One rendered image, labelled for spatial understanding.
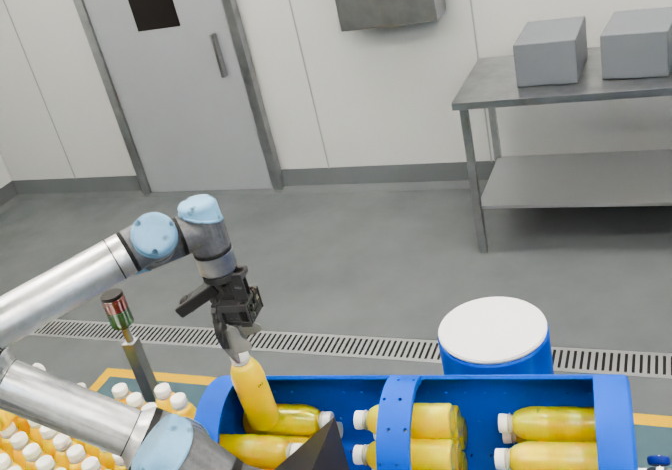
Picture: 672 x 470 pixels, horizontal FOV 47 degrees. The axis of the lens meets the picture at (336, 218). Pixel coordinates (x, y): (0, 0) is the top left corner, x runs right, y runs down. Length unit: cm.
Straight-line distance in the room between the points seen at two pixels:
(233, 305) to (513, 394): 63
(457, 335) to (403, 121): 319
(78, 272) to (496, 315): 116
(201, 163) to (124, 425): 451
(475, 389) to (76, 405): 82
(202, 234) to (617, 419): 82
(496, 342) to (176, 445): 97
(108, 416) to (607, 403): 89
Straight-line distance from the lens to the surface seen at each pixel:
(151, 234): 129
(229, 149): 565
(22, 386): 144
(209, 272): 148
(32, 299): 131
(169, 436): 128
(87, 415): 143
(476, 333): 202
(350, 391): 179
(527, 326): 203
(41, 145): 676
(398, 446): 153
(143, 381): 232
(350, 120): 520
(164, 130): 588
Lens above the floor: 225
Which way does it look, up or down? 27 degrees down
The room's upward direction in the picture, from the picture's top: 13 degrees counter-clockwise
